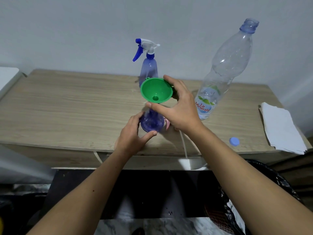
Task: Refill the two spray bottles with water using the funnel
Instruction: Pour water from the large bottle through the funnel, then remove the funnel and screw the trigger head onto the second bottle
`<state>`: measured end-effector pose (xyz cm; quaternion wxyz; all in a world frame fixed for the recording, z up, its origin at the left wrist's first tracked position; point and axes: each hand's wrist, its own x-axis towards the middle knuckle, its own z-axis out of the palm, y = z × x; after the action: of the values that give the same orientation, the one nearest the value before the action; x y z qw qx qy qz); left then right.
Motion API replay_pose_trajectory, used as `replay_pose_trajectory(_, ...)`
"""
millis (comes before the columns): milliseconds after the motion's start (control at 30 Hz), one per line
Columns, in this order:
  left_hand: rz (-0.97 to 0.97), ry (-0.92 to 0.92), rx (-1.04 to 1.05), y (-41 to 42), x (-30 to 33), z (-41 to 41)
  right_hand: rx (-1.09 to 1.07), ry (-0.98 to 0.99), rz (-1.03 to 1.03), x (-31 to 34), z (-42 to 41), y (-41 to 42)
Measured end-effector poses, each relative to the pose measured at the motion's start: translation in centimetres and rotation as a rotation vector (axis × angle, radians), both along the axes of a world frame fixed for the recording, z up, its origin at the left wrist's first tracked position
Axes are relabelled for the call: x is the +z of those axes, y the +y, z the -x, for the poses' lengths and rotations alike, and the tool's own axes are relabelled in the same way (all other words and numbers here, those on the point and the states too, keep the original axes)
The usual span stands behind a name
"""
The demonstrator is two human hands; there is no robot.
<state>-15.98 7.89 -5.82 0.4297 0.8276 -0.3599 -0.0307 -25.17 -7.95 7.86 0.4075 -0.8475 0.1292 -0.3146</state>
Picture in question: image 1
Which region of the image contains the green plastic funnel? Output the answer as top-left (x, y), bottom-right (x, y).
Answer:
top-left (140, 77), bottom-right (173, 104)

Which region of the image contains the black trash bin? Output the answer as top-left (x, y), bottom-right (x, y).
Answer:
top-left (204, 159), bottom-right (304, 235)

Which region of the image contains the clear plastic water bottle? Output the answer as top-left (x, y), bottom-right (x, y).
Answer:
top-left (195, 18), bottom-right (260, 120)

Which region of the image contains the stack of white paper sheets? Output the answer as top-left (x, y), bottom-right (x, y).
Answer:
top-left (259, 102), bottom-right (307, 155)

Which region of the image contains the pink and light blue spray head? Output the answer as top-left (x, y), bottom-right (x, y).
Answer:
top-left (164, 118), bottom-right (189, 159)

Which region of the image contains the white side table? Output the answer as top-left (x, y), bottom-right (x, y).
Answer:
top-left (0, 67), bottom-right (27, 98)

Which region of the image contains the person's right hand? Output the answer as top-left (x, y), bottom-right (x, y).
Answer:
top-left (146, 74), bottom-right (205, 135)

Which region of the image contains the person's right forearm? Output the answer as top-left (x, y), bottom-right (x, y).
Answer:
top-left (189, 124), bottom-right (313, 235)

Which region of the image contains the crumpled white paper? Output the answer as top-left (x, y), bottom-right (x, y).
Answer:
top-left (227, 200), bottom-right (246, 234)

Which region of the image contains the person's left forearm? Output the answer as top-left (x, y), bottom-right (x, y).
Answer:
top-left (27, 149), bottom-right (132, 235)

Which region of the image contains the round blue spray bottle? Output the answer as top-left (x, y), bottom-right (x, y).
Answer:
top-left (140, 109), bottom-right (165, 133)

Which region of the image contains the person's left hand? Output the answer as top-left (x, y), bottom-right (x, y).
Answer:
top-left (114, 112), bottom-right (158, 157)

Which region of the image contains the brown curtain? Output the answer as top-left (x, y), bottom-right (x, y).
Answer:
top-left (269, 137), bottom-right (313, 194)

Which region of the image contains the white blue trigger sprayer head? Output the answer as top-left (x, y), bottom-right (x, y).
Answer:
top-left (132, 38), bottom-right (161, 62)

